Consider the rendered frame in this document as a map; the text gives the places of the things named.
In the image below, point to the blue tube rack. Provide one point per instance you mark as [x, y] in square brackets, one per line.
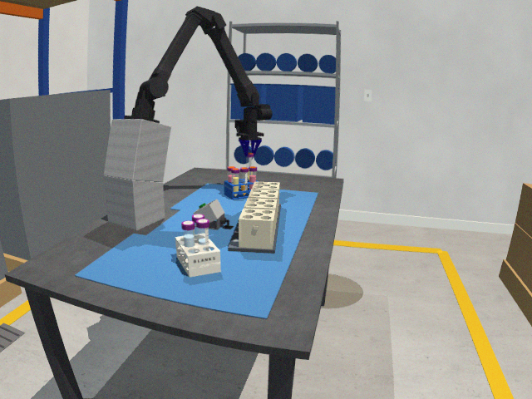
[229, 190]

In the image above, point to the centrifuge tube with yellow liquid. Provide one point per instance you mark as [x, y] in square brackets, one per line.
[249, 160]

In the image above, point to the pink sample tube with orange cap dot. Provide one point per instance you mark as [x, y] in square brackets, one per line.
[252, 175]

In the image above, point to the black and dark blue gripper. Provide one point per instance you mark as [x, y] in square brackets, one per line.
[250, 134]

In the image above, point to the blue flat mat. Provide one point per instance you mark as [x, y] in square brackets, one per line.
[248, 283]

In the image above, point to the white tube rack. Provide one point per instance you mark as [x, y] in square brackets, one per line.
[200, 263]

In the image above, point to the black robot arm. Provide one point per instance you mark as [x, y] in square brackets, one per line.
[157, 86]

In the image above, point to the cream block with round holes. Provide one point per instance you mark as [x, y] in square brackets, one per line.
[256, 228]
[252, 203]
[265, 194]
[266, 186]

